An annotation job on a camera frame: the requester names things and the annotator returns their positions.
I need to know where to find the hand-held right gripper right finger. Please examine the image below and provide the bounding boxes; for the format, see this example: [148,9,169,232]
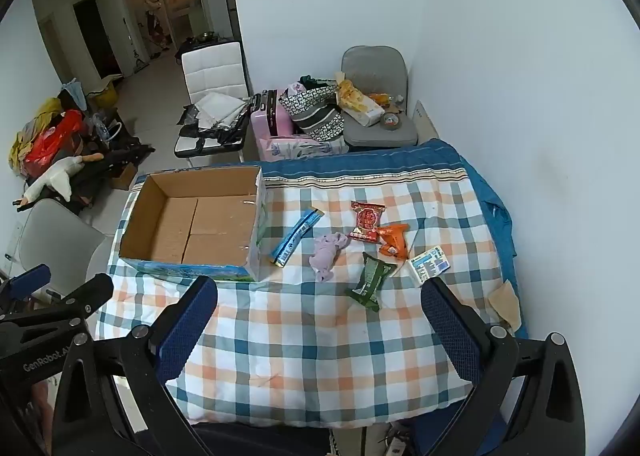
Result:
[414,279,587,456]

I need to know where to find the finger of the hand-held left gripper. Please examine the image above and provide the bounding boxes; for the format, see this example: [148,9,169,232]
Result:
[0,273,115,333]
[0,263,52,313]

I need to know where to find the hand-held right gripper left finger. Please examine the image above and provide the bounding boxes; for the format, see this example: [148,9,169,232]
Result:
[52,276,219,456]

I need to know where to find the white and blue packet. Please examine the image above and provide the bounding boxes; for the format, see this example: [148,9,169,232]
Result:
[407,245,450,285]

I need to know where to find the green snack packet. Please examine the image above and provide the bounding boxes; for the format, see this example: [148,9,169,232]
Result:
[346,252,396,310]

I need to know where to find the orange snack packet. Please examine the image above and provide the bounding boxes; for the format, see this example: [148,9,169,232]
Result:
[376,223,411,260]

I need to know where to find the red snack packet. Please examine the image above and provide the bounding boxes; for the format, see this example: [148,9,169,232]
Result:
[350,201,387,243]

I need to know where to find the long blue snack packet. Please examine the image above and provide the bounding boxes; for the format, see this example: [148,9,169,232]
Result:
[270,207,325,267]

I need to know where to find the light grey chair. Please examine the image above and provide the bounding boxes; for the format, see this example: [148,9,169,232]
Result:
[17,199,109,298]

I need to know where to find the white goose plush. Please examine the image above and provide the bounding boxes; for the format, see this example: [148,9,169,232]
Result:
[22,156,84,205]

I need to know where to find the plaid blanket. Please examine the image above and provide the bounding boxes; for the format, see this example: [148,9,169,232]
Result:
[95,171,501,428]

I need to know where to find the small cardboard box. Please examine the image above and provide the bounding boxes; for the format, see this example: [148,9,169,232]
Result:
[110,163,139,190]

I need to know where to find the white power strip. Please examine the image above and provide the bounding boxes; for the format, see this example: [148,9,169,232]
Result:
[382,428,409,456]

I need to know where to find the red plastic bag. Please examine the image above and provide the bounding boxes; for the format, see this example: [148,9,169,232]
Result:
[24,110,86,178]

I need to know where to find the yellow cloth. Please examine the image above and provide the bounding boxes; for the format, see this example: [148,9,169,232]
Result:
[11,96,62,169]

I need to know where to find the black bag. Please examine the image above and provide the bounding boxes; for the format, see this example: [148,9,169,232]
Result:
[177,122,247,148]

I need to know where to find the yellow bin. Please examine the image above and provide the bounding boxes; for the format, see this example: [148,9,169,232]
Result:
[95,76,121,110]

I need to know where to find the pink tissue pack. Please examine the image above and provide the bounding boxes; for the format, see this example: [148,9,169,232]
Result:
[265,135,349,162]

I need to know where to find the beige board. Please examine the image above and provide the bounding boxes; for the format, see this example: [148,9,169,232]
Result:
[413,100,439,143]

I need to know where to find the pink suitcase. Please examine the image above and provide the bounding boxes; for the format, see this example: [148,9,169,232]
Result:
[250,90,302,162]

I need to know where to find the grey folded bags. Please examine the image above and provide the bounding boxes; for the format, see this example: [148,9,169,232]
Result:
[192,92,252,130]

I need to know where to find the yellow snack bag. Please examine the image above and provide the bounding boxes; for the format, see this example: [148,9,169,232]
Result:
[336,79,385,127]

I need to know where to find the white padded chair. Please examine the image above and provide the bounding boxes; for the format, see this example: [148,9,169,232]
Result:
[174,41,249,168]

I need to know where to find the patterned tote bag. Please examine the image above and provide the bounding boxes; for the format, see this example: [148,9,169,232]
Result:
[278,81,347,141]

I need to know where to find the grey padded chair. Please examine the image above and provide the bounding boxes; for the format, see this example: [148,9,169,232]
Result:
[341,45,419,147]

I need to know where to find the glass sliding door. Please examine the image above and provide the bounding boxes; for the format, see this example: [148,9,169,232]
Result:
[119,0,211,78]

